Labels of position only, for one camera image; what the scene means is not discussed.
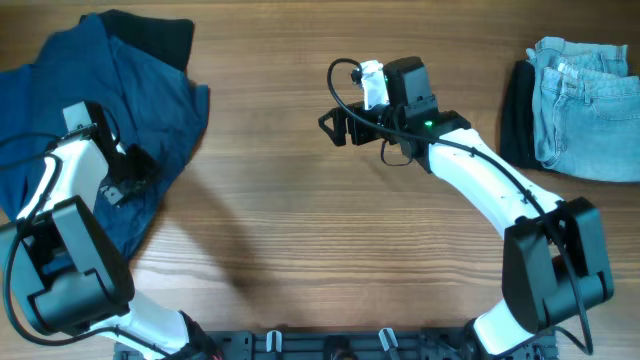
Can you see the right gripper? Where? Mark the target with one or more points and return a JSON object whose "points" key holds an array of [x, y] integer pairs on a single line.
{"points": [[357, 114]]}

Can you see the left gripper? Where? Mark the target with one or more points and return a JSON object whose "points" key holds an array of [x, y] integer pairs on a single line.
{"points": [[148, 168]]}

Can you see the navy blue shorts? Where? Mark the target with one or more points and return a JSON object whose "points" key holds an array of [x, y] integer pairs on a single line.
{"points": [[147, 102]]}

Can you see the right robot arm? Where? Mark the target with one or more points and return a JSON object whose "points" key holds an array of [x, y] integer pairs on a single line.
{"points": [[555, 264]]}

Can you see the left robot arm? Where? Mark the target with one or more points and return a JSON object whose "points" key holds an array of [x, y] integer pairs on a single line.
{"points": [[63, 279]]}

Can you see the black t-shirt with logo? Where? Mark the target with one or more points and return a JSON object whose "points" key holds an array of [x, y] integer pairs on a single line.
{"points": [[167, 40]]}

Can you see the black folded garment under jeans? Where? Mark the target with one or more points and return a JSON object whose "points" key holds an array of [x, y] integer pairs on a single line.
{"points": [[516, 144]]}

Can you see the light blue folded jeans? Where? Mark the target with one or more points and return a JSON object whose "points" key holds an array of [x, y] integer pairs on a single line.
{"points": [[585, 106]]}

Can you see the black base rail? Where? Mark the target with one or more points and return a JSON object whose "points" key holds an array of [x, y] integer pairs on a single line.
{"points": [[427, 344]]}

